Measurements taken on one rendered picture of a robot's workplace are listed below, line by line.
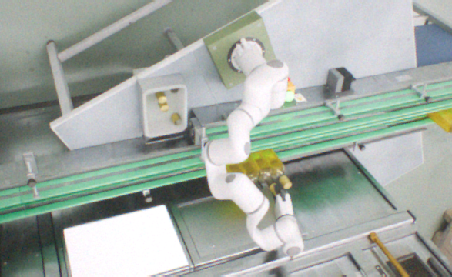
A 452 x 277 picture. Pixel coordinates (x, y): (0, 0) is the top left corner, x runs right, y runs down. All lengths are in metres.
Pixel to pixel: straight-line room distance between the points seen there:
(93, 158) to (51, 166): 0.16
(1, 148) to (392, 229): 1.76
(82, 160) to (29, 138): 0.57
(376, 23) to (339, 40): 0.19
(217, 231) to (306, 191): 0.47
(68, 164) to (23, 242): 0.34
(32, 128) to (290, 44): 1.30
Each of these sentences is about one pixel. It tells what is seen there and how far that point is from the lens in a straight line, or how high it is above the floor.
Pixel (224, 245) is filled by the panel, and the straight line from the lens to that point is 1.89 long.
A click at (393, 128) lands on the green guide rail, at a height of 0.95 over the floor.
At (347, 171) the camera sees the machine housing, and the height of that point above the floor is 1.02.
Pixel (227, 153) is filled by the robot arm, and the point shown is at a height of 1.30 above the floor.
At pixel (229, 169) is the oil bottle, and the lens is 1.96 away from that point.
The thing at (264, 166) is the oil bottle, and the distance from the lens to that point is 1.99.
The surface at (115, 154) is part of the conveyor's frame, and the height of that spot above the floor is 0.83.
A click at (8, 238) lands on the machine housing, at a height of 0.94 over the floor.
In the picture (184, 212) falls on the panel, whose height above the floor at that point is 1.06.
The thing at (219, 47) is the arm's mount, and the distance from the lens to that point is 1.88.
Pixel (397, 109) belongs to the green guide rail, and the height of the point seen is 0.92.
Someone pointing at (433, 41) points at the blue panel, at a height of 0.52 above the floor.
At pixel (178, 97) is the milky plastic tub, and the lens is 1.98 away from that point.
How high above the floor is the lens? 2.35
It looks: 46 degrees down
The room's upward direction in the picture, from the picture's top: 149 degrees clockwise
